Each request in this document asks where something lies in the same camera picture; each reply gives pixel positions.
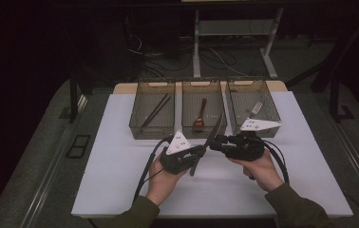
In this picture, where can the silver metal fork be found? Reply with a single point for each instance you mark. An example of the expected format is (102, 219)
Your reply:
(256, 108)

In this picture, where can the person's right hand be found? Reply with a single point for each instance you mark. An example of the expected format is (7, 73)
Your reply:
(263, 172)

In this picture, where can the black stand with foot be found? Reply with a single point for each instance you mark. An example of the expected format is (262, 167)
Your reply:
(335, 101)

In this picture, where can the black slanted bar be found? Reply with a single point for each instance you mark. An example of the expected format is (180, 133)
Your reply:
(336, 53)

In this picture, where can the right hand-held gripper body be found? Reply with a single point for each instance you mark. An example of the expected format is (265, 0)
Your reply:
(244, 147)

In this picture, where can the smoky transparent plastic bin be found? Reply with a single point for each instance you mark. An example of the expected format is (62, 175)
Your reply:
(203, 109)
(252, 109)
(153, 109)

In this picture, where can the person's left hand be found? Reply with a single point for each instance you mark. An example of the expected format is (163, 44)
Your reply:
(163, 183)

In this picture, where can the brown wooden spoon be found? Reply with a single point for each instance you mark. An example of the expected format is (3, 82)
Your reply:
(198, 122)

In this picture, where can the silver metal knife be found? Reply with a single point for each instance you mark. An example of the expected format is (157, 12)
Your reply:
(214, 133)

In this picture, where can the black upright stand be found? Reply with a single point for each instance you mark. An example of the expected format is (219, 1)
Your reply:
(73, 95)

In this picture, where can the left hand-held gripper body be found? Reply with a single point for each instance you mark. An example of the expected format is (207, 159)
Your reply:
(177, 158)

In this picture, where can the white metal table frame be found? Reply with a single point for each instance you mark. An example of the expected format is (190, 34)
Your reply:
(196, 47)

